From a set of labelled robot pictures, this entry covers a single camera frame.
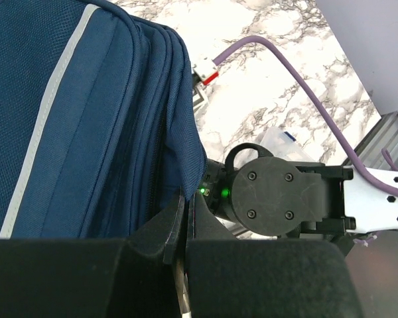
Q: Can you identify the clear plastic pencil case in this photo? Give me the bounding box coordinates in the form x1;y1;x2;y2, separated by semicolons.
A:
255;127;314;162

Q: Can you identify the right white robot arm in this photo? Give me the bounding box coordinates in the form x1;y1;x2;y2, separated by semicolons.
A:
199;143;398;254

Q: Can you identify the navy blue student backpack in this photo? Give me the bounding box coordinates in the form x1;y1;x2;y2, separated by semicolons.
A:
0;1;206;239

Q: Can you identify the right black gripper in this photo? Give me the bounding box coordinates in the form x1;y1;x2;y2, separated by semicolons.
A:
198;159;237;219

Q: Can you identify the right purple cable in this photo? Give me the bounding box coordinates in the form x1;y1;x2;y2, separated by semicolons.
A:
212;35;398;199

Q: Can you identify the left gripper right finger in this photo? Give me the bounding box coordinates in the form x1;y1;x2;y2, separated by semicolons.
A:
186;195;364;317

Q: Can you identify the aluminium rail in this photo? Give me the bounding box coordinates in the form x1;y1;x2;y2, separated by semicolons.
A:
355;112;398;170

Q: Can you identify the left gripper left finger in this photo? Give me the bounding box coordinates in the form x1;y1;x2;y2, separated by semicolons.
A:
0;194;186;317

